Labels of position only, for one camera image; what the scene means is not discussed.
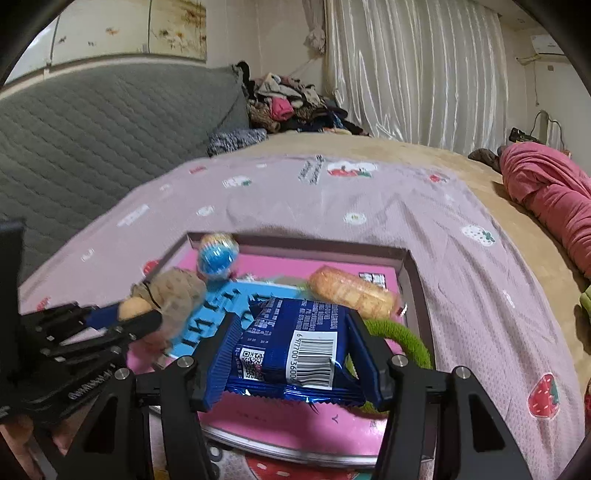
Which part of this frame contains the grey quilted headboard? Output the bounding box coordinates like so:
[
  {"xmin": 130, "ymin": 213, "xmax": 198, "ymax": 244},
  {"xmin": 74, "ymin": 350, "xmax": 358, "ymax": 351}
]
[{"xmin": 0, "ymin": 55, "xmax": 250, "ymax": 282}]

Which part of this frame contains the white curtain tie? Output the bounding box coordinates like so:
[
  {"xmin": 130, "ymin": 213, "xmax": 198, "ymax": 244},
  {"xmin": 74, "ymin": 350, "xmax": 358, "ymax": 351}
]
[{"xmin": 304, "ymin": 0, "xmax": 329, "ymax": 58}]

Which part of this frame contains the shallow pink cardboard box tray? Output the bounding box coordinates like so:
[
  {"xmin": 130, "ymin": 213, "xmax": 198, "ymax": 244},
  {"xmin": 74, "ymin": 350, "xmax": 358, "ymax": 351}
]
[{"xmin": 124, "ymin": 232, "xmax": 437, "ymax": 469}]

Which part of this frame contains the dark patterned cloth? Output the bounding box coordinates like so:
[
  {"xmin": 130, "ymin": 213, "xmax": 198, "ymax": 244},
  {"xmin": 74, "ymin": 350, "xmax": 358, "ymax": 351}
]
[{"xmin": 207, "ymin": 128, "xmax": 269, "ymax": 158}]

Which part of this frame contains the blue snack packet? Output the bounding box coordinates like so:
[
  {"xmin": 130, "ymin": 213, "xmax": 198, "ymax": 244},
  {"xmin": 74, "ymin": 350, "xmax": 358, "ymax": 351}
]
[{"xmin": 225, "ymin": 296, "xmax": 365, "ymax": 404}]

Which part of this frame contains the pink quilt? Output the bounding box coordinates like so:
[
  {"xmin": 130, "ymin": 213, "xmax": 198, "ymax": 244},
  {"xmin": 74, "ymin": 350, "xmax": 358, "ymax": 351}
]
[{"xmin": 499, "ymin": 142, "xmax": 591, "ymax": 280}]

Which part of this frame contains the pink strawberry print blanket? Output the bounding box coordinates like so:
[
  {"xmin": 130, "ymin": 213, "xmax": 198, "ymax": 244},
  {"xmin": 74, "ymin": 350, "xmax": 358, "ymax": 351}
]
[{"xmin": 18, "ymin": 154, "xmax": 587, "ymax": 480}]

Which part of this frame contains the beige bed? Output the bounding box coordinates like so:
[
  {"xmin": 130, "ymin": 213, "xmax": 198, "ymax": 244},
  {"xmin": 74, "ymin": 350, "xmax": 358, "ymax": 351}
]
[{"xmin": 263, "ymin": 131, "xmax": 591, "ymax": 416}]

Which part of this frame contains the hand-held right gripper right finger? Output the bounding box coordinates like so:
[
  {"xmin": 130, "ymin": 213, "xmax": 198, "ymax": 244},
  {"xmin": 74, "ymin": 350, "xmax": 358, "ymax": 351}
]
[{"xmin": 346, "ymin": 310, "xmax": 522, "ymax": 480}]

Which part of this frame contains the dark grey cloth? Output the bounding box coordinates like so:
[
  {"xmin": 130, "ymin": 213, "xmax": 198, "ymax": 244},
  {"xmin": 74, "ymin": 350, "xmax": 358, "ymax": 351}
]
[{"xmin": 468, "ymin": 148, "xmax": 502, "ymax": 174}]

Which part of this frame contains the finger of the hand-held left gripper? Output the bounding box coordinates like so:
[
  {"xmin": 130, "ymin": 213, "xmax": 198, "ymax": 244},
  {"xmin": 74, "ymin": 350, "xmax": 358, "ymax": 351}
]
[
  {"xmin": 44, "ymin": 313, "xmax": 163, "ymax": 360},
  {"xmin": 21, "ymin": 302, "xmax": 124, "ymax": 332}
]

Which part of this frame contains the beige sock bundle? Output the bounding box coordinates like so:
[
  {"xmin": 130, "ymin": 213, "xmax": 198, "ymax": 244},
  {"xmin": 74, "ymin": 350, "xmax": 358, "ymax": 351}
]
[{"xmin": 131, "ymin": 268, "xmax": 208, "ymax": 352}]

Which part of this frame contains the floral wall poster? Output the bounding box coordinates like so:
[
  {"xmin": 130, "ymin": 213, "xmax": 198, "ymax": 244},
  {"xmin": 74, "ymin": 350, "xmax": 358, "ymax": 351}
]
[{"xmin": 0, "ymin": 0, "xmax": 208, "ymax": 88}]

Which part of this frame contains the vanity mirror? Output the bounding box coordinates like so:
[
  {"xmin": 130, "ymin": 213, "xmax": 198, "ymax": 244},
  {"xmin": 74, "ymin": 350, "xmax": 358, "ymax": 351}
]
[{"xmin": 531, "ymin": 110, "xmax": 564, "ymax": 149}]

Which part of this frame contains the green fuzzy hair tie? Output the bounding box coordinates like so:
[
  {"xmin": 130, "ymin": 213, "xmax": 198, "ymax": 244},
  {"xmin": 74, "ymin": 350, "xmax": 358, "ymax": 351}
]
[{"xmin": 344, "ymin": 318, "xmax": 433, "ymax": 414}]

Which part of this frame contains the blue foil egg toy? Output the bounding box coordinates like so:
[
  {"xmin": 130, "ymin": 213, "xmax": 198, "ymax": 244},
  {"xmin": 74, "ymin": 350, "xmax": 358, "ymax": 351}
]
[{"xmin": 196, "ymin": 233, "xmax": 239, "ymax": 280}]

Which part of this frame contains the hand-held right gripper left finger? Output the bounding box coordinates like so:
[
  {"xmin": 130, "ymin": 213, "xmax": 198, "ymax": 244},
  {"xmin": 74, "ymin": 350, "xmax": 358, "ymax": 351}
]
[{"xmin": 69, "ymin": 311, "xmax": 250, "ymax": 480}]

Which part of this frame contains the pile of clothes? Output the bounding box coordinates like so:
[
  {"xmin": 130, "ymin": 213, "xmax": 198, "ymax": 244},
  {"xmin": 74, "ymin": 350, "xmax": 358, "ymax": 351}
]
[{"xmin": 233, "ymin": 62, "xmax": 370, "ymax": 137}]

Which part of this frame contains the orange cake packet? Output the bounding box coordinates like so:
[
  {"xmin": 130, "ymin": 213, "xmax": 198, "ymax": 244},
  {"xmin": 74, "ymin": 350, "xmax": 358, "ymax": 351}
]
[{"xmin": 308, "ymin": 265, "xmax": 402, "ymax": 320}]

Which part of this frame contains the white satin curtain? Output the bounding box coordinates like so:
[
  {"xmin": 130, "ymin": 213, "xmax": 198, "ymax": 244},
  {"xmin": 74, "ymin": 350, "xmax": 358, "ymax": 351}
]
[{"xmin": 323, "ymin": 0, "xmax": 509, "ymax": 153}]

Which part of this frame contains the white air conditioner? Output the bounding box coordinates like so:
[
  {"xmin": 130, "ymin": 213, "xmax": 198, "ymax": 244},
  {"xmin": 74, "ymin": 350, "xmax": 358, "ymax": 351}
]
[{"xmin": 531, "ymin": 33, "xmax": 566, "ymax": 58}]

